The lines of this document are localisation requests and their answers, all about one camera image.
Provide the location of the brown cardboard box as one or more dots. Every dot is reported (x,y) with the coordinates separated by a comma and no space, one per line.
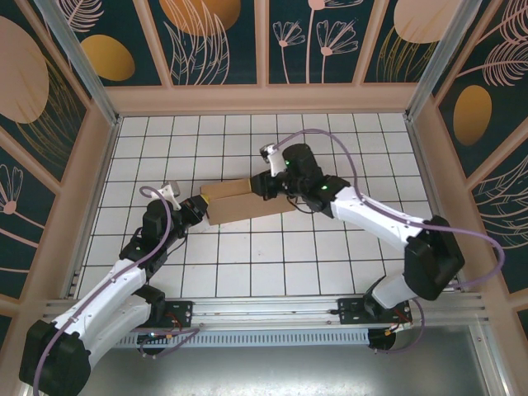
(239,206)

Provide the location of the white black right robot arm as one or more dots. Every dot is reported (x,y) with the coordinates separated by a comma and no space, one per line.
(371,214)

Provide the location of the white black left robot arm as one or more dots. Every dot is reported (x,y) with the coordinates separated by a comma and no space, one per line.
(107,293)

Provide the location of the yellow power connector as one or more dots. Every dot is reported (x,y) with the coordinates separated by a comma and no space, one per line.
(170,338)
(390,332)

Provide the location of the grey metal sheet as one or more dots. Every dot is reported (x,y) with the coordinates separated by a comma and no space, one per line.
(264,371)

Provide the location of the aluminium table edge rail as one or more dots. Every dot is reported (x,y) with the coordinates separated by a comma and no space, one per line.
(103,165)
(421,165)

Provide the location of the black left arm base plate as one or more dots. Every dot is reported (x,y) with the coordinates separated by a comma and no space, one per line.
(184,310)

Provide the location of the aluminium frame rail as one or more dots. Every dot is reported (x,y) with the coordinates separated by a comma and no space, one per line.
(264,307)

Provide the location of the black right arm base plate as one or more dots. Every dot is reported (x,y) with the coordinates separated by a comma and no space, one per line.
(350,309)

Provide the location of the aluminium corner post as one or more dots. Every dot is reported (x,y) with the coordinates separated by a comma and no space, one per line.
(449,53)
(75,53)

